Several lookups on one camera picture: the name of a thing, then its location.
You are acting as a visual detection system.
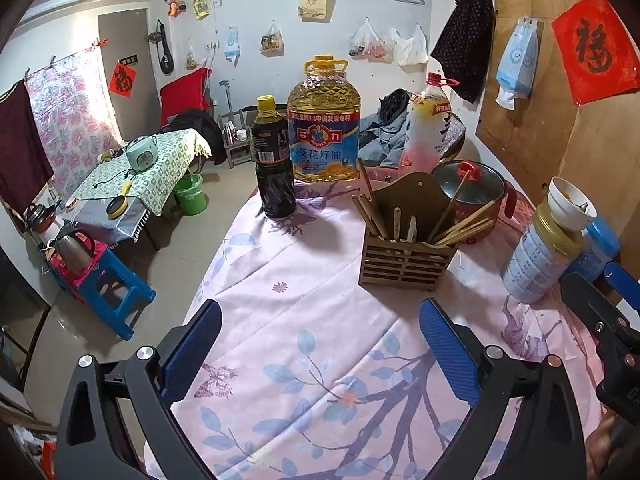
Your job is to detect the small red door poster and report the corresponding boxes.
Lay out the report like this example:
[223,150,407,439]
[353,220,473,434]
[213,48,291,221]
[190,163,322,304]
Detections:
[108,63,137,98]

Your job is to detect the right hand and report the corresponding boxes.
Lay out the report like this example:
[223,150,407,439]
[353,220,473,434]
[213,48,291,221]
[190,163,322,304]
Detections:
[586,410,639,480]

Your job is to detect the green patterned side tablecloth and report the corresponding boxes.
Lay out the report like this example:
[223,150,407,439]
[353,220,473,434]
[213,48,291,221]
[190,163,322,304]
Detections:
[73,129,212,217]

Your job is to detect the blue-lid plastic jar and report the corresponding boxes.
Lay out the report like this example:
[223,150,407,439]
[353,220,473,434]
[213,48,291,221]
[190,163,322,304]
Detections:
[564,216,620,283]

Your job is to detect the clear red-capped bottle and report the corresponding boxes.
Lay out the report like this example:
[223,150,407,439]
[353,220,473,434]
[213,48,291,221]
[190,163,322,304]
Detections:
[399,72,465,174]

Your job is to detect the wooden utensil holder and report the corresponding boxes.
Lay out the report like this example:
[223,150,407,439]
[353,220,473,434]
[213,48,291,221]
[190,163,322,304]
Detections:
[359,172,457,292]

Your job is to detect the black dotted hanging cloth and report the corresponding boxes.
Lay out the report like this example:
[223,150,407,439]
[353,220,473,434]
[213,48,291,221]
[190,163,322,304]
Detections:
[432,0,495,103]

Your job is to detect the metal kettle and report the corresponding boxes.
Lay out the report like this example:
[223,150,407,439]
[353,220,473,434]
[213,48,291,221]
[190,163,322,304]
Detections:
[54,228,96,276]

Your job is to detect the small green rice cooker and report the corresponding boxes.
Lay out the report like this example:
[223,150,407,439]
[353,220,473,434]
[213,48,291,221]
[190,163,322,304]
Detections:
[124,136,158,172]

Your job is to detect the grey jacket on chair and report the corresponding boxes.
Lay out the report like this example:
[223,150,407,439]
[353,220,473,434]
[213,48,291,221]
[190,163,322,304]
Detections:
[358,89,410,168]

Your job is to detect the dark red curtain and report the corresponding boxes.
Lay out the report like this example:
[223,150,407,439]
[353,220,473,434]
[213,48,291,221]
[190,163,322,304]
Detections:
[0,80,53,214]

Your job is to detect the dark soy sauce bottle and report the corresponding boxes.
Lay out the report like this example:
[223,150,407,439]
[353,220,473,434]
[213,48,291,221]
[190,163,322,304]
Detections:
[250,94,296,219]

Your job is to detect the red cloth on chair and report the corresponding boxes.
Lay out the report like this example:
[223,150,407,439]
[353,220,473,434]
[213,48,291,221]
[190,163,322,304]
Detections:
[160,67,210,126]

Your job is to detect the blue tissue pack hanging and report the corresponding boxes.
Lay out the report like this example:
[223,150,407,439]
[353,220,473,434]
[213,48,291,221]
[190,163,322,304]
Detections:
[496,16,539,110]

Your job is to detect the floral curtain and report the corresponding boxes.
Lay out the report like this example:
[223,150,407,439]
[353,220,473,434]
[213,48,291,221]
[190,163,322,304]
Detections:
[26,49,122,195]

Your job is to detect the blue plastic stool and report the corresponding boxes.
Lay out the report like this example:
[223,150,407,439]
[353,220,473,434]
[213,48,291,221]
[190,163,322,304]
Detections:
[50,245,156,340]

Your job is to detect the red pot with lid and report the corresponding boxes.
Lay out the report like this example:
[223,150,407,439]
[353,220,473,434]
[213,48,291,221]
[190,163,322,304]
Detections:
[432,160,518,226]

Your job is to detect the white plastic bags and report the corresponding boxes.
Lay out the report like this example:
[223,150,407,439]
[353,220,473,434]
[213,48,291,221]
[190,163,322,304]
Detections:
[348,18,428,66]

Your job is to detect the large cooking oil bottle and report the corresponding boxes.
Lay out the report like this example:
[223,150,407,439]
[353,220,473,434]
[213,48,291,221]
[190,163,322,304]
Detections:
[286,54,361,182]

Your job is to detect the white bowl with food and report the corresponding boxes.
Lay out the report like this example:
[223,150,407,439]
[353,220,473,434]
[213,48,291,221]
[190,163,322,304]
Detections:
[547,177,598,232]

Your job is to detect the red fu paper poster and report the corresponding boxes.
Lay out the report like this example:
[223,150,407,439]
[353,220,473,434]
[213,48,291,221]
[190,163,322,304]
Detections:
[552,0,639,106]

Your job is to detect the gold-lid tin can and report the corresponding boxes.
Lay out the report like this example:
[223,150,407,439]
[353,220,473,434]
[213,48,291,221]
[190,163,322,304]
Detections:
[502,202,584,304]

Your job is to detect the green bucket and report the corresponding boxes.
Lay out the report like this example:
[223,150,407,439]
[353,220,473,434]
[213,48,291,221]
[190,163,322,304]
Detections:
[174,174,207,216]

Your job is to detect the yellow small pan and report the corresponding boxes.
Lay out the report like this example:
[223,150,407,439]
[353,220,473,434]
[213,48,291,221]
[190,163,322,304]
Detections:
[106,180,131,220]

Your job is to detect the beige tote bag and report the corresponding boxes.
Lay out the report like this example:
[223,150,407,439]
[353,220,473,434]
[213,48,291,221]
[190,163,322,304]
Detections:
[297,0,328,21]

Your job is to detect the pink floral tablecloth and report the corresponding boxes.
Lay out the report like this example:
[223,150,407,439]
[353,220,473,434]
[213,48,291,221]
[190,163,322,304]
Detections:
[171,177,603,479]

